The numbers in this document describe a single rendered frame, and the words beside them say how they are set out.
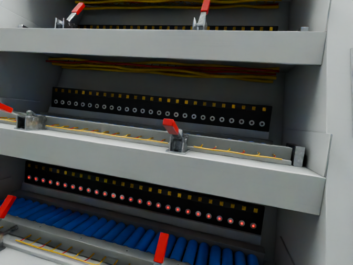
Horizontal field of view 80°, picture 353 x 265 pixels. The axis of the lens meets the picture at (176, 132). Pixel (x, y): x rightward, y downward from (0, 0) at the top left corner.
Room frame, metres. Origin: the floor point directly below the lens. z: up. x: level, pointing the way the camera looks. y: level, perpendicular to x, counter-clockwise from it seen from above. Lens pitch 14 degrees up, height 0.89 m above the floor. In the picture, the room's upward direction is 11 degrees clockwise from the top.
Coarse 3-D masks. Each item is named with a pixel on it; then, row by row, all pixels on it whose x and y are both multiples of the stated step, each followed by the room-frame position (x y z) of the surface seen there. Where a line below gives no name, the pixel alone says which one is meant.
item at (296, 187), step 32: (0, 128) 0.35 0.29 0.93; (192, 128) 0.45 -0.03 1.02; (224, 128) 0.43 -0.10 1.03; (64, 160) 0.33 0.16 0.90; (96, 160) 0.31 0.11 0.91; (128, 160) 0.30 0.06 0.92; (160, 160) 0.29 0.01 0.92; (192, 160) 0.27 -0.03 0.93; (224, 160) 0.27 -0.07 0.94; (256, 160) 0.30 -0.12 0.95; (320, 160) 0.24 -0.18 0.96; (224, 192) 0.27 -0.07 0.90; (256, 192) 0.26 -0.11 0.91; (288, 192) 0.25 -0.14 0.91; (320, 192) 0.24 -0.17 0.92
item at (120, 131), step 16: (0, 112) 0.41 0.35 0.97; (64, 128) 0.36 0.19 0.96; (80, 128) 0.37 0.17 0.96; (96, 128) 0.36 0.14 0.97; (112, 128) 0.35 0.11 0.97; (128, 128) 0.35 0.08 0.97; (144, 128) 0.35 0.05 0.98; (192, 144) 0.32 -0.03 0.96; (208, 144) 0.32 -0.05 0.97; (224, 144) 0.31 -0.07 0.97; (240, 144) 0.30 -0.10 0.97; (256, 144) 0.30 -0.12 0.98
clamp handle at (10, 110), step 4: (0, 104) 0.30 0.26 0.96; (0, 108) 0.30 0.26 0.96; (4, 108) 0.31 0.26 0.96; (8, 108) 0.31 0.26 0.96; (12, 108) 0.32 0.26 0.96; (8, 112) 0.32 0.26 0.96; (12, 112) 0.32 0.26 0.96; (16, 112) 0.33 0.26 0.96; (28, 112) 0.35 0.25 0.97; (20, 116) 0.34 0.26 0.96; (24, 116) 0.34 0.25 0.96; (28, 116) 0.35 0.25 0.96
